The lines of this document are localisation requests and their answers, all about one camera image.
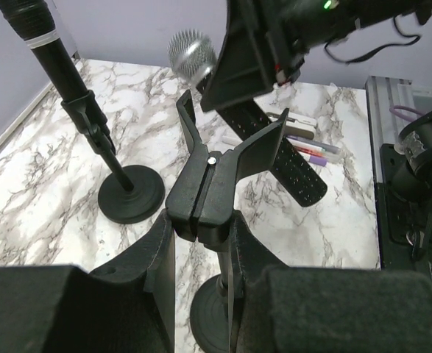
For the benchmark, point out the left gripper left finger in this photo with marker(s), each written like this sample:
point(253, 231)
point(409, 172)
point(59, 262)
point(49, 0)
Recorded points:
point(124, 305)

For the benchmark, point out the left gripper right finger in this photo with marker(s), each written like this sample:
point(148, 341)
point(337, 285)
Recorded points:
point(279, 308)

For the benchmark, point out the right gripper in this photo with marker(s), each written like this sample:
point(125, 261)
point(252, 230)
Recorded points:
point(257, 52)

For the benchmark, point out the black microphone silver grille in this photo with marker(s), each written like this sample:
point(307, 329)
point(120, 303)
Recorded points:
point(192, 57)

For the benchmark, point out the black round-base stand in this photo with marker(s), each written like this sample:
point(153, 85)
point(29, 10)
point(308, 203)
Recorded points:
point(130, 194)
point(200, 206)

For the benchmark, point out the black slim microphone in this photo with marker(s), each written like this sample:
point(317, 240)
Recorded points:
point(33, 22)

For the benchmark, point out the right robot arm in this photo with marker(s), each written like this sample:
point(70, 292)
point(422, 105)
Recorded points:
point(322, 23)

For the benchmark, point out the pens in white packet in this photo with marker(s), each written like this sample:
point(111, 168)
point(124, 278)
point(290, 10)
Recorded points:
point(300, 131)

